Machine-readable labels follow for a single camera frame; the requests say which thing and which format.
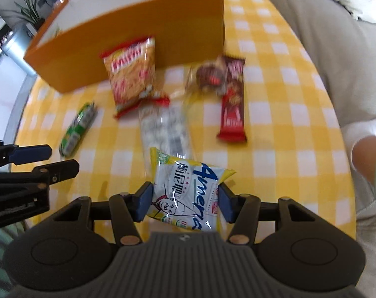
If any green candy roll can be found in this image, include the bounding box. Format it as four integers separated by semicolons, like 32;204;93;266
58;101;97;157

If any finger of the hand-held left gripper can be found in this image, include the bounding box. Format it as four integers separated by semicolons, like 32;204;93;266
0;159;80;190
0;141;53;172

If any orange cardboard box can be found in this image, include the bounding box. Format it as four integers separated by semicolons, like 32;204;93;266
23;0;225;94

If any orange stick snack packet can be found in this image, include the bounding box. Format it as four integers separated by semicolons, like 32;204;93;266
100;37;170;120

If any long leaf potted plant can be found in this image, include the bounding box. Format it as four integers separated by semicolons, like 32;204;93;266
0;0;52;32

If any grey sofa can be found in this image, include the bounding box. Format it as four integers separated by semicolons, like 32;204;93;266
253;0;376;246

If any clear packet of white candies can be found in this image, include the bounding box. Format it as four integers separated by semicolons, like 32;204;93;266
138;106;193;159

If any brown chocolate bar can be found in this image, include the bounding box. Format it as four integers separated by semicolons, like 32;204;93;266
217;55;248;143

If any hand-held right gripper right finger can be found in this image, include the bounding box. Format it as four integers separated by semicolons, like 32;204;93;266
217;183;316;246

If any yellow checked tablecloth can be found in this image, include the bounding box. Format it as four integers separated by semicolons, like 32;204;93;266
14;0;358;246

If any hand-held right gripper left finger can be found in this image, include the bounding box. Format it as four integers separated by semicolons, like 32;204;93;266
53;182;154;246

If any white yellow snack packet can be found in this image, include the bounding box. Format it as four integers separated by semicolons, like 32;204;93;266
146;147;236;233

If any clear brown pastry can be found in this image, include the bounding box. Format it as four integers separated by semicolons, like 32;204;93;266
188;56;230;97

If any person's knee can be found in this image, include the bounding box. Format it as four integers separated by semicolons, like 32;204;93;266
351;135;376;207

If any silver trash can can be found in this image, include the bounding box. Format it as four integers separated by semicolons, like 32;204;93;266
3;25;36;66

